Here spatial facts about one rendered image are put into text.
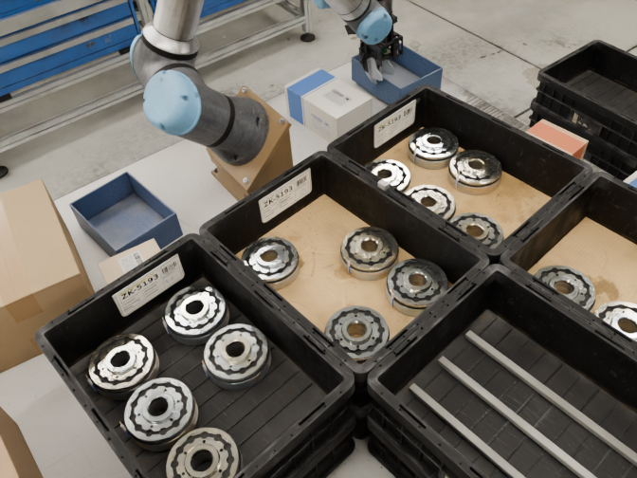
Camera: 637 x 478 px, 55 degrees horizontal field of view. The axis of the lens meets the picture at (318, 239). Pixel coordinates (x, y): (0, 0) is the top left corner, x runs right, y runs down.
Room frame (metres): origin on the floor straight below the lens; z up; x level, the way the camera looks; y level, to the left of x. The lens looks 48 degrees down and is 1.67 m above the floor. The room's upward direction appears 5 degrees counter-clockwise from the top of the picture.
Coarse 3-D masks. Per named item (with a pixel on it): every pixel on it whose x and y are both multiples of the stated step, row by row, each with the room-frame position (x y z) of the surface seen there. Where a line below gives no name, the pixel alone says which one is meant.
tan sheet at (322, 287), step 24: (312, 216) 0.83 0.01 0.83; (336, 216) 0.82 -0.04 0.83; (288, 240) 0.77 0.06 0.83; (312, 240) 0.77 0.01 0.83; (336, 240) 0.76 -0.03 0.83; (312, 264) 0.71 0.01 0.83; (336, 264) 0.70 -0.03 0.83; (288, 288) 0.66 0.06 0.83; (312, 288) 0.65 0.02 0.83; (336, 288) 0.65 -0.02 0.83; (360, 288) 0.64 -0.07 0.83; (384, 288) 0.64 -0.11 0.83; (312, 312) 0.60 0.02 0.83; (384, 312) 0.59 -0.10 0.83; (360, 336) 0.55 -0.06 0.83
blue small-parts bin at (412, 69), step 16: (400, 48) 1.51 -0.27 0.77; (352, 64) 1.46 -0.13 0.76; (400, 64) 1.51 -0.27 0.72; (416, 64) 1.46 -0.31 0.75; (432, 64) 1.41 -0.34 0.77; (368, 80) 1.40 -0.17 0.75; (384, 80) 1.35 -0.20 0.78; (400, 80) 1.44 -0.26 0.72; (416, 80) 1.33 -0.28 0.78; (432, 80) 1.36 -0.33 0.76; (384, 96) 1.35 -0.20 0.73; (400, 96) 1.30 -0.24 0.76
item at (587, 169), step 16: (448, 96) 1.04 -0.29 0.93; (384, 112) 1.01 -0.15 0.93; (480, 112) 0.98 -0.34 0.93; (512, 128) 0.92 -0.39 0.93; (336, 144) 0.92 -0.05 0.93; (544, 144) 0.87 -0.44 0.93; (352, 160) 0.87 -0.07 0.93; (576, 160) 0.82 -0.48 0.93; (368, 176) 0.82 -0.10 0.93; (576, 176) 0.77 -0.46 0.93; (400, 192) 0.77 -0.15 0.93; (560, 192) 0.74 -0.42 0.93; (416, 208) 0.73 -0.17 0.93; (544, 208) 0.70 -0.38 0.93; (448, 224) 0.69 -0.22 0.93; (528, 224) 0.67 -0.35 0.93; (464, 240) 0.65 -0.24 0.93; (512, 240) 0.64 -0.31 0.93; (496, 256) 0.61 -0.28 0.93
